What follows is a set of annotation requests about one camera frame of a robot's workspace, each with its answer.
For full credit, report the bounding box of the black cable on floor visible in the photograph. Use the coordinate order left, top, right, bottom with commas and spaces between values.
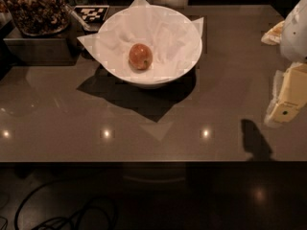
0, 179, 119, 230

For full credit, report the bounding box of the red apple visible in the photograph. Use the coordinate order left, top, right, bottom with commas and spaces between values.
129, 43, 153, 70

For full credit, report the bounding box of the white bowl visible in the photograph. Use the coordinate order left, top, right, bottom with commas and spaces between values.
96, 5, 203, 90

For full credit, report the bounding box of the white paper napkin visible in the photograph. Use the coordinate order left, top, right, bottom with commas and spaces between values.
76, 0, 204, 81

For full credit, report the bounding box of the glass jar of nuts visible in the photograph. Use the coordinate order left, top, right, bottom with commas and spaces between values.
2, 0, 70, 36

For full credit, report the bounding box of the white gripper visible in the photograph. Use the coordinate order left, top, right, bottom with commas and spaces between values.
261, 0, 307, 127

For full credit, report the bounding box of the black white marker tag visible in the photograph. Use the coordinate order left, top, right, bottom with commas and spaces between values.
74, 5, 109, 23

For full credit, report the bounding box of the dark box stand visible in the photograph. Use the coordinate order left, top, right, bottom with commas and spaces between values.
4, 18, 80, 66

